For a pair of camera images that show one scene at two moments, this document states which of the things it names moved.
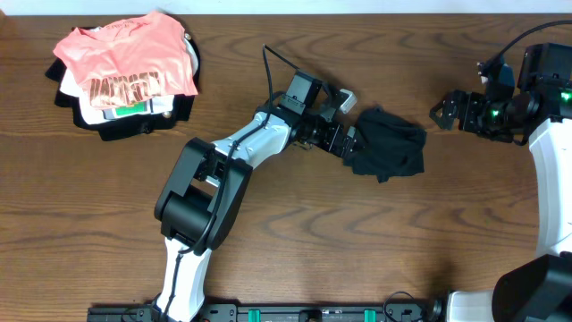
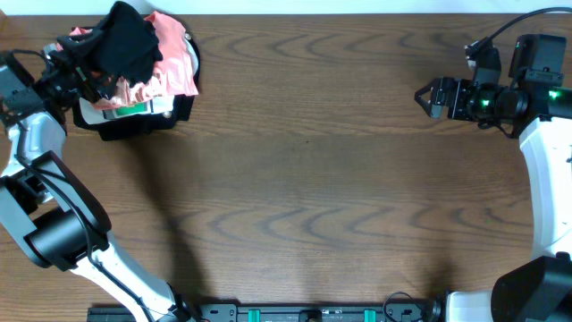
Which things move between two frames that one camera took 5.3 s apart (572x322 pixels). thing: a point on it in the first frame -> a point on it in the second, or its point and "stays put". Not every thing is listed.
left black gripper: [335, 129] -> [73, 77]
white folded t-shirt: [71, 86] stays put
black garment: [388, 145] -> [124, 45]
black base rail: [425, 311] stays put
